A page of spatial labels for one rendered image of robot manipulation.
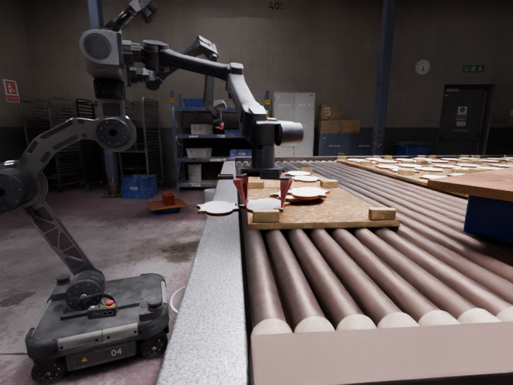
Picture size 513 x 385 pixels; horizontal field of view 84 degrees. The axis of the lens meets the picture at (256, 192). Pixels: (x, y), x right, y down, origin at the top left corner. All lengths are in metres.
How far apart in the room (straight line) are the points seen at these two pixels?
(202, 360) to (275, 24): 6.52
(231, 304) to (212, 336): 0.06
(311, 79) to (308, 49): 0.59
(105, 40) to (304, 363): 1.27
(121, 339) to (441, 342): 1.46
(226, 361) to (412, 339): 0.17
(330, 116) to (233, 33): 2.55
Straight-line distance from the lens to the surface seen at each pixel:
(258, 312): 0.38
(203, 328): 0.36
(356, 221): 0.69
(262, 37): 6.58
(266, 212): 0.63
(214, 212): 0.77
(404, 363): 0.29
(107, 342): 1.65
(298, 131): 0.73
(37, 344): 1.69
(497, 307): 0.49
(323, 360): 0.28
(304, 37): 6.66
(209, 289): 0.43
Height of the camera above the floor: 1.13
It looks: 12 degrees down
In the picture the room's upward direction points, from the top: straight up
